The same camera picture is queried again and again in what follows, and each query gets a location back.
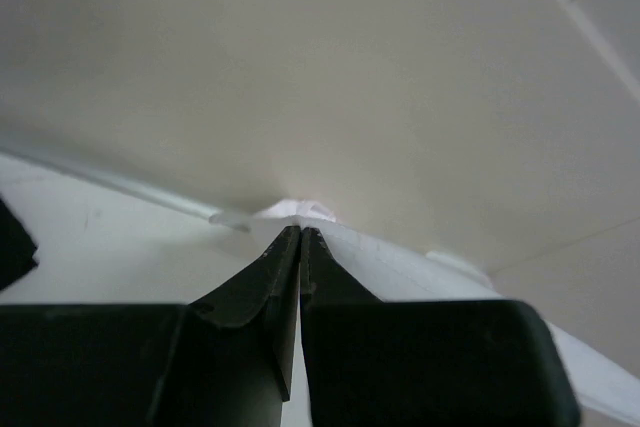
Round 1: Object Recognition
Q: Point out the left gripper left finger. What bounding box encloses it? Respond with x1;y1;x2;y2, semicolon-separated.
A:
191;226;301;402

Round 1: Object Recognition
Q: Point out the folded black tank top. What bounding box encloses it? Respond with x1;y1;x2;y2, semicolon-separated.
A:
0;199;39;291

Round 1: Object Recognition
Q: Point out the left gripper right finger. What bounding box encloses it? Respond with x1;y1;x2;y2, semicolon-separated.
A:
300;227;381;305

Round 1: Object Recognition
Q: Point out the white tank top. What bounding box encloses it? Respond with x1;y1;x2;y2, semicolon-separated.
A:
248;199;639;426

